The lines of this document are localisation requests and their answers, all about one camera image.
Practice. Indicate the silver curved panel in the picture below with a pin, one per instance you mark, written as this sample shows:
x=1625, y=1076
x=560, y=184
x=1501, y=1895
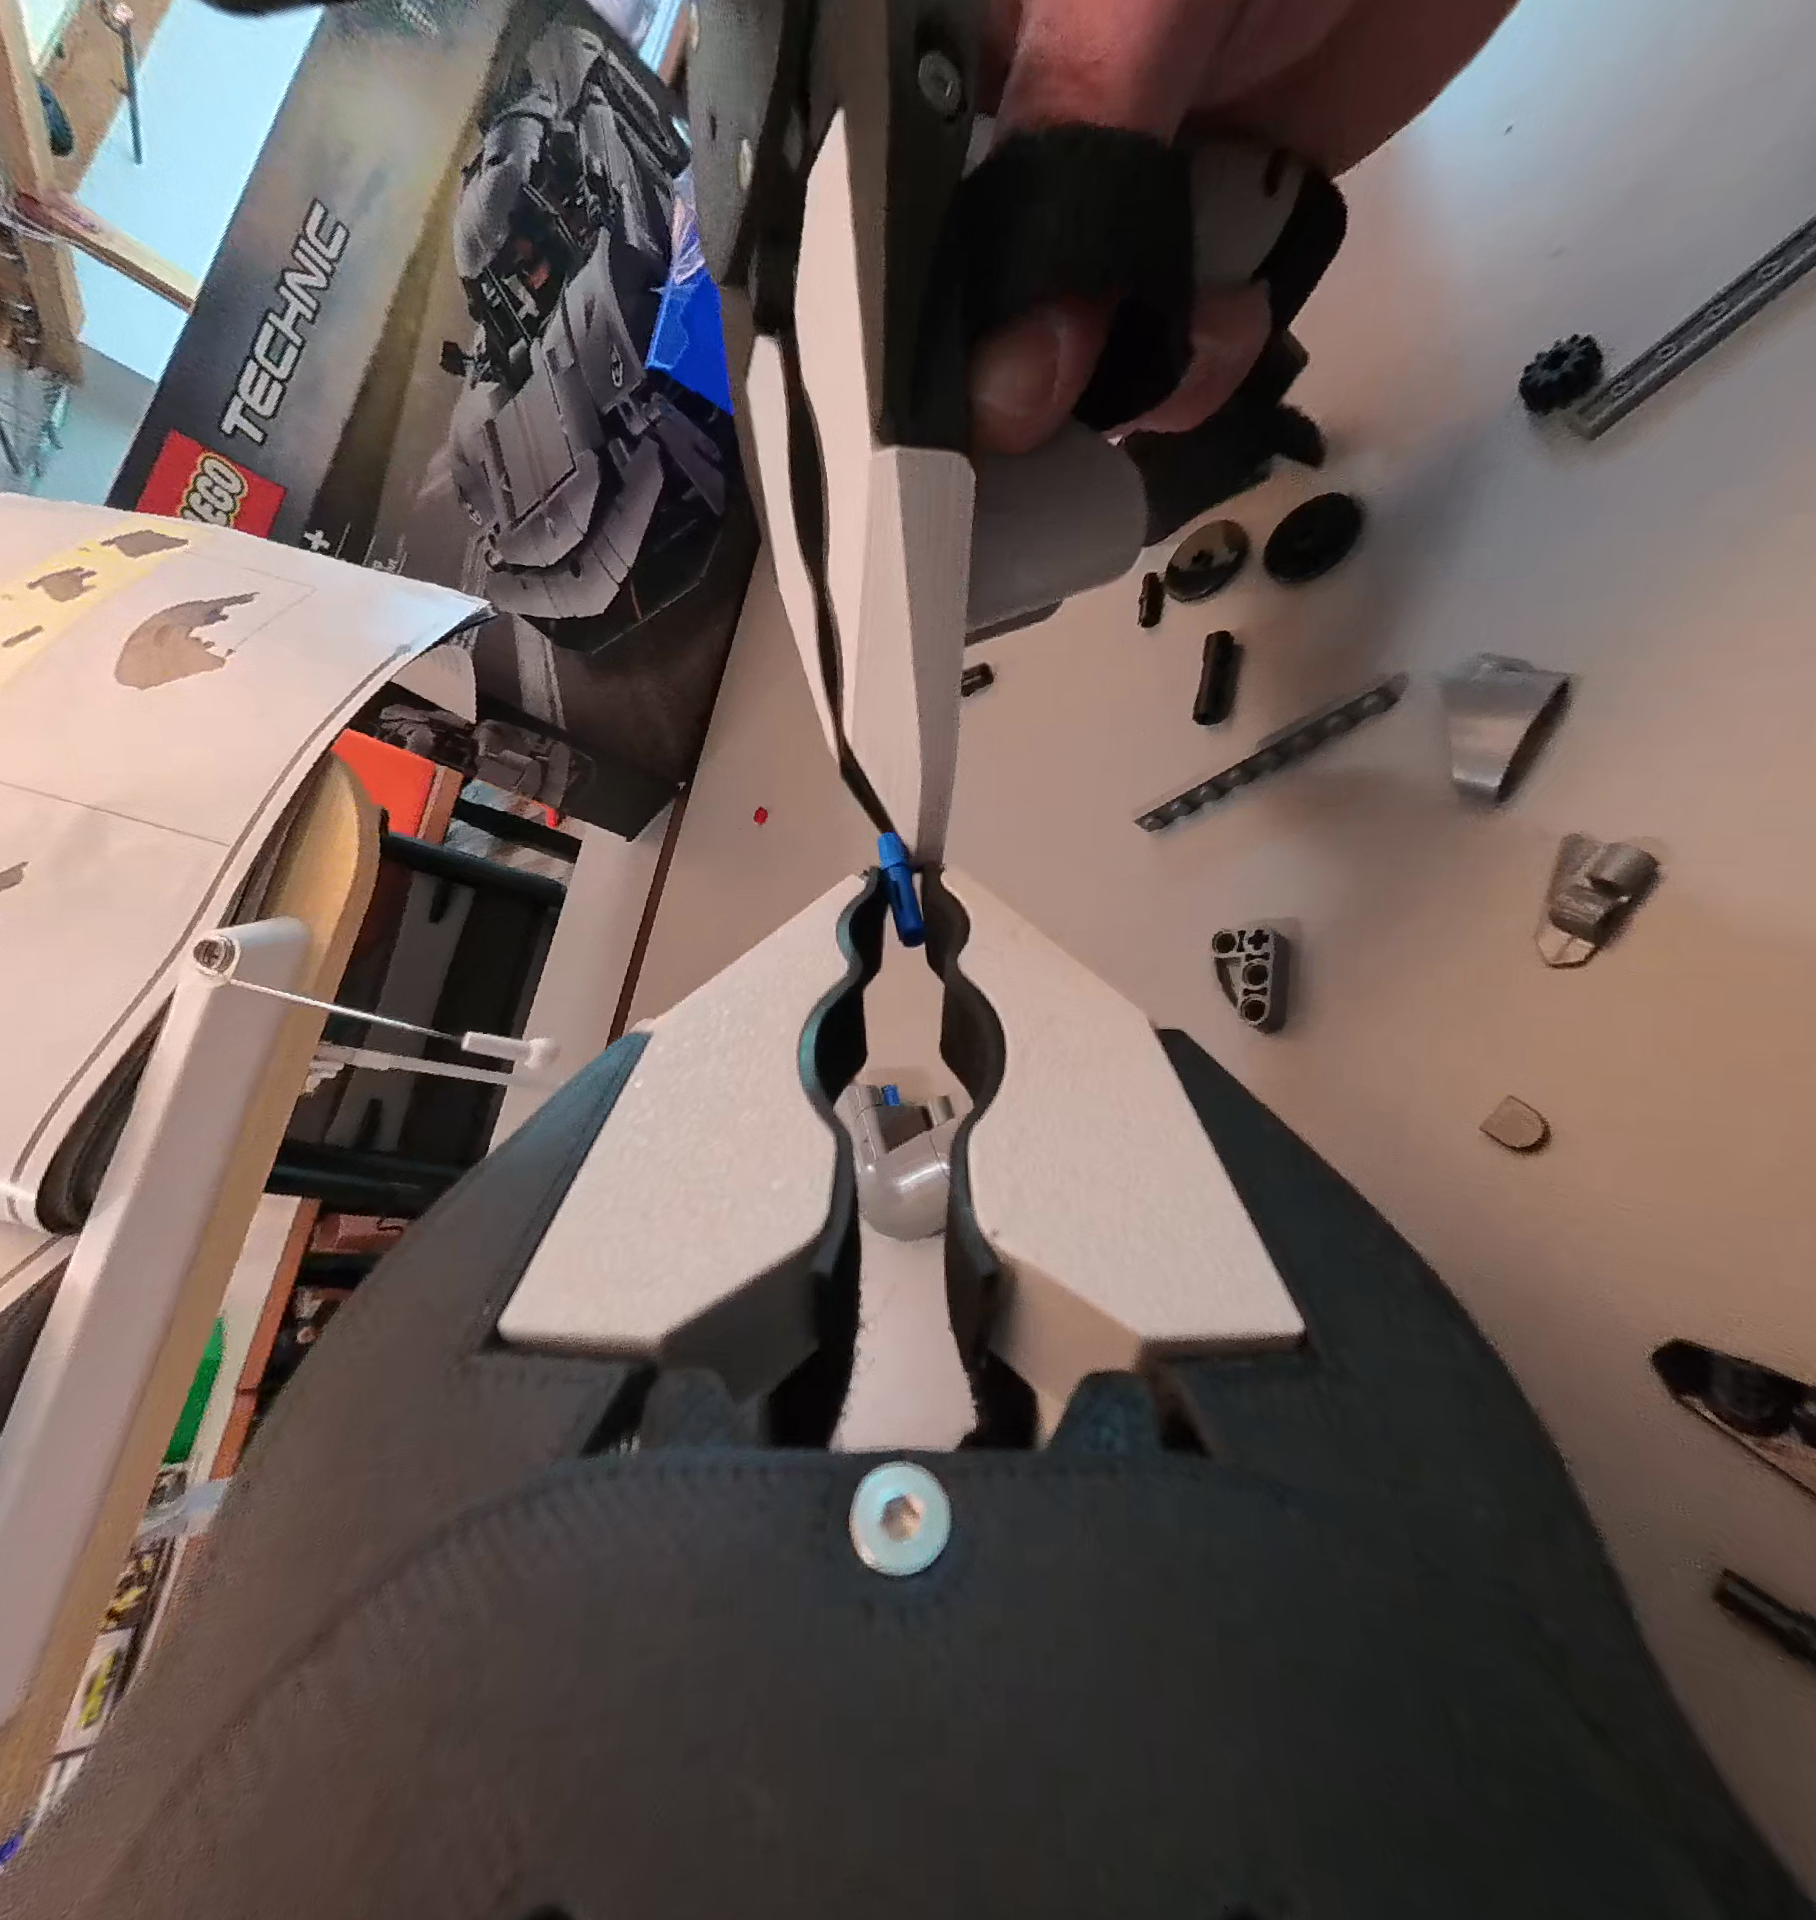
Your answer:
x=1492, y=735

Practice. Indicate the grey angled connector piece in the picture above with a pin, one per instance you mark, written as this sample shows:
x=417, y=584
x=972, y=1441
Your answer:
x=1591, y=899

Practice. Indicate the round wooden disc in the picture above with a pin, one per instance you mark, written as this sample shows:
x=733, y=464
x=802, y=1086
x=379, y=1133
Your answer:
x=336, y=868

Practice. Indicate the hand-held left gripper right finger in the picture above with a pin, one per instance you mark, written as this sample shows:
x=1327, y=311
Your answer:
x=1133, y=1199

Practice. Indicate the black metal rack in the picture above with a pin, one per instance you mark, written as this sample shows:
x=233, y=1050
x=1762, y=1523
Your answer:
x=473, y=873

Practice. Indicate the orange box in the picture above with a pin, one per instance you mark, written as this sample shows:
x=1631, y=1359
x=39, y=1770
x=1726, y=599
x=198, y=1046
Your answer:
x=398, y=780

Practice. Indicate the black wedge connector piece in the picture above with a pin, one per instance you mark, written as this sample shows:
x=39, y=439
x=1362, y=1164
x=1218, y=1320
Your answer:
x=1763, y=1408

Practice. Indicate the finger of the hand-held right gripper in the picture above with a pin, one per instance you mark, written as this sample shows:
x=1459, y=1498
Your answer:
x=893, y=630
x=764, y=435

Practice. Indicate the grey curved brick assembly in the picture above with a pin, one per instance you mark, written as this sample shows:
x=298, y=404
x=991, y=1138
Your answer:
x=908, y=1186

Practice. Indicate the black gear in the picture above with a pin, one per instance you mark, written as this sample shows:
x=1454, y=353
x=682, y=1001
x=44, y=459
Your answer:
x=1560, y=372

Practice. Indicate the person's right hand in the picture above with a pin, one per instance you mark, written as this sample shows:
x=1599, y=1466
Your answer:
x=1147, y=60

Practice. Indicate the grey plate with holes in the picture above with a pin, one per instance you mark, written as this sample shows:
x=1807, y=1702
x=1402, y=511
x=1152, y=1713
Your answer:
x=1268, y=754

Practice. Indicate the white instruction booklet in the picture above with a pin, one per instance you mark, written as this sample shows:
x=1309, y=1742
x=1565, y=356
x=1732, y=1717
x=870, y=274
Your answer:
x=98, y=750

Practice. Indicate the dark printed cardboard box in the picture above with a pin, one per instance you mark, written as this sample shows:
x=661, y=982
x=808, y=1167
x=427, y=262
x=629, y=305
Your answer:
x=398, y=299

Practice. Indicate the brown half-round tile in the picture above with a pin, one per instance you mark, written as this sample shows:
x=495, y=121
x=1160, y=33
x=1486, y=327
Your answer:
x=1516, y=1124

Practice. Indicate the shiny black dish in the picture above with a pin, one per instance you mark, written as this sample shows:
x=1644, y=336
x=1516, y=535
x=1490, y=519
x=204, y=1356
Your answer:
x=1205, y=561

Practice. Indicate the dark grey triangular beam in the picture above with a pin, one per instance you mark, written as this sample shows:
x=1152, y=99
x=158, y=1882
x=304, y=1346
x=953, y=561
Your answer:
x=1249, y=977

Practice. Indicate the blue connector pin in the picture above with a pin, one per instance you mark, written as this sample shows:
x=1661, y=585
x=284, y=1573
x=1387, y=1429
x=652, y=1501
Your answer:
x=899, y=899

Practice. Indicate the blue plastic bin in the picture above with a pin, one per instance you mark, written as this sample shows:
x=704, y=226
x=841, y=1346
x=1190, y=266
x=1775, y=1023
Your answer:
x=695, y=339

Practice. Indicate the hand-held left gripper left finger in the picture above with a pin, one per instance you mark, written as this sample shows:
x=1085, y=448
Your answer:
x=667, y=1186

